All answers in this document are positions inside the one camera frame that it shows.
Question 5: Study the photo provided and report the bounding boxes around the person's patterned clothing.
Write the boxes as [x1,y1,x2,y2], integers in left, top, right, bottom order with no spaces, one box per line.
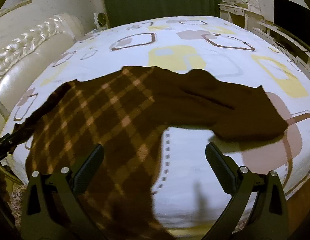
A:
[5,184,29,220]

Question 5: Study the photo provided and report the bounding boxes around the white television stand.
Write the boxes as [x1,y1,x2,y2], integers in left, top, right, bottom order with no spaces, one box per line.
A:
[257,20,310,73]

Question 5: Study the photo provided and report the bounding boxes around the cream tufted headboard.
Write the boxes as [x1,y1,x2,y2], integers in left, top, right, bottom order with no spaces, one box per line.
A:
[0,0,110,135]

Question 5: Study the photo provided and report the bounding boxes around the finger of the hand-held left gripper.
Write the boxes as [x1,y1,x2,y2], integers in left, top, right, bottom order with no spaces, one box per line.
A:
[0,124,35,163]

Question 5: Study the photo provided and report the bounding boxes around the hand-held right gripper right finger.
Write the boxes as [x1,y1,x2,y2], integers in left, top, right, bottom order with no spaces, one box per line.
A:
[205,142,289,240]

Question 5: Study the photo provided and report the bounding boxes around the brown plaid sweater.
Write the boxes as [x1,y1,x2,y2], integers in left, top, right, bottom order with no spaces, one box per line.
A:
[14,65,289,240]

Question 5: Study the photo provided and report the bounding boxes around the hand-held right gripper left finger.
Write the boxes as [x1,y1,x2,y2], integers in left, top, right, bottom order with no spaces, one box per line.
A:
[21,144,105,240]

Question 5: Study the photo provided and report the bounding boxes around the white dressing table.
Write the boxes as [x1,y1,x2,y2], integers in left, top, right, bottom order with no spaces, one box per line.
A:
[218,0,265,29]

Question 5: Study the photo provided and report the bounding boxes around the small round white fan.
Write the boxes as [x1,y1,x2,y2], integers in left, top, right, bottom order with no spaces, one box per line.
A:
[94,12,108,28]

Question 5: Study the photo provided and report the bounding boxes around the black television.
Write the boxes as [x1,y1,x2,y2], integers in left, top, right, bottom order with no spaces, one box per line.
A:
[274,0,310,38]

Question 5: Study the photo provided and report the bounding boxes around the bed with patterned sheet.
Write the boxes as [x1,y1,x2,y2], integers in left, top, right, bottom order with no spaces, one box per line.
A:
[0,15,310,230]

